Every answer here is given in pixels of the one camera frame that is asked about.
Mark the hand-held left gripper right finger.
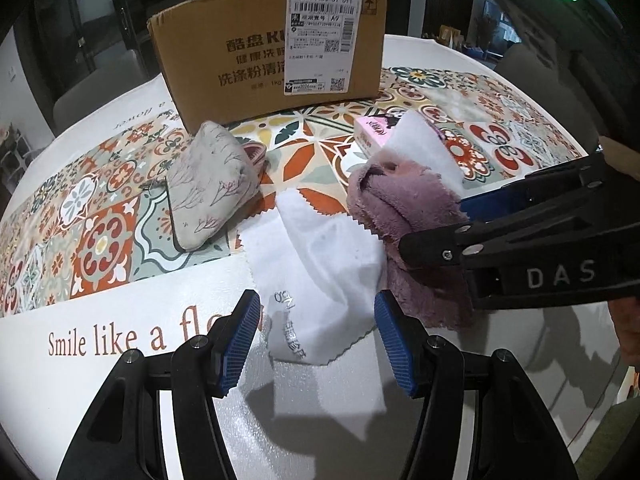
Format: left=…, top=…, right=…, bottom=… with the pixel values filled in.
left=374, top=289, right=583, bottom=480

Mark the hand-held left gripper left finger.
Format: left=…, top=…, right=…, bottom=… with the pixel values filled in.
left=57, top=289, right=262, bottom=480

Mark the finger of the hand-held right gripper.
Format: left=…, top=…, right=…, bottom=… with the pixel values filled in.
left=459, top=152, right=640, bottom=225
left=397, top=210, right=640, bottom=270

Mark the pink fluffy towel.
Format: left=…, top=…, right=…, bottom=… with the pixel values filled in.
left=346, top=147, right=476, bottom=331

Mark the thick white cloth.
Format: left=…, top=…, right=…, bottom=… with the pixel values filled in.
left=382, top=110, right=466, bottom=198

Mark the thin white cloth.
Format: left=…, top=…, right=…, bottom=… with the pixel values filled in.
left=239, top=187, right=390, bottom=441

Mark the pink tissue pack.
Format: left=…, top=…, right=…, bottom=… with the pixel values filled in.
left=345, top=114, right=448, bottom=171

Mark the cardboard box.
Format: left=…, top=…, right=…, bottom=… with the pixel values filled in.
left=146, top=0, right=390, bottom=133

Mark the person's right hand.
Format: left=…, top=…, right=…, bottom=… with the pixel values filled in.
left=607, top=296, right=640, bottom=361

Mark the patterned tablecloth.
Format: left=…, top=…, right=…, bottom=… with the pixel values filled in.
left=0, top=35, right=636, bottom=480

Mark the grey blurred object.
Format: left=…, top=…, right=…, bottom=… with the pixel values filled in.
left=477, top=0, right=640, bottom=151

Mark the white storage rack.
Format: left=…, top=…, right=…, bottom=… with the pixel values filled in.
left=0, top=120, right=38, bottom=186

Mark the sliding glass door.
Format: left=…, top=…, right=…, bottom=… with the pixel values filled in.
left=32, top=0, right=161, bottom=91

